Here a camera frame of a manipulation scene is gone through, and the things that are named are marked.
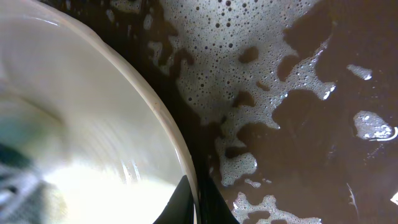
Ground dark brown serving tray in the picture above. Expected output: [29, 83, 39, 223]
[50, 0, 397, 223]

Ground green yellow sponge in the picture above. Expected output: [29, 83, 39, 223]
[0, 118, 68, 224]

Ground white plate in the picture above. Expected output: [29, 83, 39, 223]
[1, 1, 200, 224]

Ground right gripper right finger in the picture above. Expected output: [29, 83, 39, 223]
[199, 177, 239, 224]

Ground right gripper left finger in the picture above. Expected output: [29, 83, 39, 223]
[154, 175, 194, 224]

